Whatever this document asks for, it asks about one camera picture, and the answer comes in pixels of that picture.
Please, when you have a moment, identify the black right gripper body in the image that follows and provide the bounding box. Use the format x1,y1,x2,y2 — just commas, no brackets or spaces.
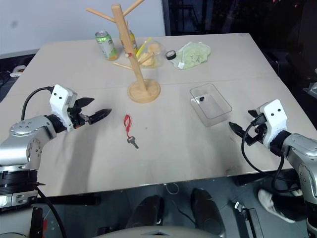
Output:
243,115,267,146

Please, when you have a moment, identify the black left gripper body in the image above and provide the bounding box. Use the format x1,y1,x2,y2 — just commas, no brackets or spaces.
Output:
66,105,90,130

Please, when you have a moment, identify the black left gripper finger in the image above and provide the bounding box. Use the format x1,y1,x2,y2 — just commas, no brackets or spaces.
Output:
87,108,112,125
75,97,96,109

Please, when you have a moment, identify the clear plastic box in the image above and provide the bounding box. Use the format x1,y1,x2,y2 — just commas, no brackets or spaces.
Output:
189,83,233,127

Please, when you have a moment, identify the green drink can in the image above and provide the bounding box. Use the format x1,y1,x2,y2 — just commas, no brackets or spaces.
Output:
95,30,119,61

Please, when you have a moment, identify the wooden tree rack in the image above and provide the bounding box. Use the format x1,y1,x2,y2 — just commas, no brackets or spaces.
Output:
85,0,161,104

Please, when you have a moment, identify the white shoe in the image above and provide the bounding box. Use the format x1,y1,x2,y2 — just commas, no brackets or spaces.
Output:
258,189,296,223

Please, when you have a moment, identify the yellow drink bottle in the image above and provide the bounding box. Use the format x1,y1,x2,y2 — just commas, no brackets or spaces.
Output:
119,29,138,56

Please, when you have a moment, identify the clear bag with bread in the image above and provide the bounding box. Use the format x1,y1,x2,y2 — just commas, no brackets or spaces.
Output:
135,37,167,69

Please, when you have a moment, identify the yellow plastic stick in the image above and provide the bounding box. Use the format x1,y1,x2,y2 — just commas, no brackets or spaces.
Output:
135,37,153,57

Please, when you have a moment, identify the green cloth in bag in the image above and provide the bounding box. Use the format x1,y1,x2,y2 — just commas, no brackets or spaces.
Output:
170,41,212,70

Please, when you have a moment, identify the dark rounded shape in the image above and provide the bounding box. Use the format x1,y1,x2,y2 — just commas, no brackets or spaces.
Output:
190,187,226,238

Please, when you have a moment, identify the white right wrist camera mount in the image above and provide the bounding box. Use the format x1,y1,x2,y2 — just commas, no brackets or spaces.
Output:
257,99,288,150

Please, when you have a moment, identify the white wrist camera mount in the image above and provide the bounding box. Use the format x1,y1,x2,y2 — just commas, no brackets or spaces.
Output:
49,84,78,131
257,99,288,150

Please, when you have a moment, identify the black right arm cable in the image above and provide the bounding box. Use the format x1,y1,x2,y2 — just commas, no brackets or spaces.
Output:
242,120,299,193

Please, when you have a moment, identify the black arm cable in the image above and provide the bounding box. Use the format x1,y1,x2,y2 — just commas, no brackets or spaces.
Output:
242,120,299,193
21,86,54,120

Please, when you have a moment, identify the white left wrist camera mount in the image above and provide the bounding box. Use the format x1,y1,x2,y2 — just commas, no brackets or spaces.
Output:
49,84,78,131

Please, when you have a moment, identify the key with red strap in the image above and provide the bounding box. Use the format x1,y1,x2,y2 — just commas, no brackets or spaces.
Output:
123,114,140,150

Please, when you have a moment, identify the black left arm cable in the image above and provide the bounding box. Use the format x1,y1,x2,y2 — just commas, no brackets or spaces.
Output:
21,86,54,120

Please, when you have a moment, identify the black metal bracket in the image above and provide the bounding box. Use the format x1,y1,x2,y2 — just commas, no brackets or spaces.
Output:
234,201,261,238

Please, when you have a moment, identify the thin white floor cable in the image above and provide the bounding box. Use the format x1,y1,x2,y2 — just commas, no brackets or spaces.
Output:
164,182,180,196

